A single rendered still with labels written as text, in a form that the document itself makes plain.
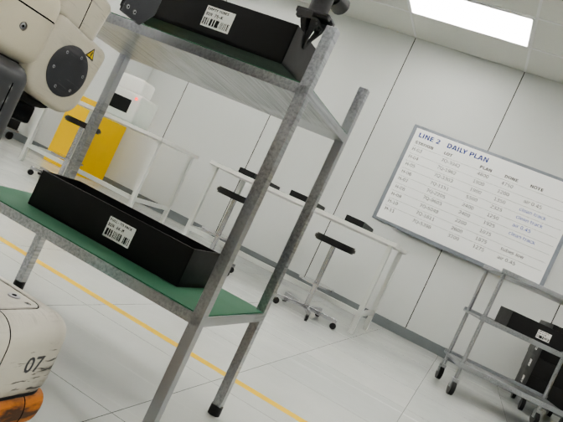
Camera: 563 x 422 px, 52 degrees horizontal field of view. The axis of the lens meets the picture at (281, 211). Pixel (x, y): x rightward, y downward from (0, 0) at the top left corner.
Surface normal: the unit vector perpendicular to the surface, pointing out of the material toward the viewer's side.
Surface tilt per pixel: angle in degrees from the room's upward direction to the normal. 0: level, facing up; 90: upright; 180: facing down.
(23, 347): 84
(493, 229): 90
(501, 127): 90
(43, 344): 84
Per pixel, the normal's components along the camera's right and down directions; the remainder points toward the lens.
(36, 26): 0.85, 0.40
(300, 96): -0.31, -0.15
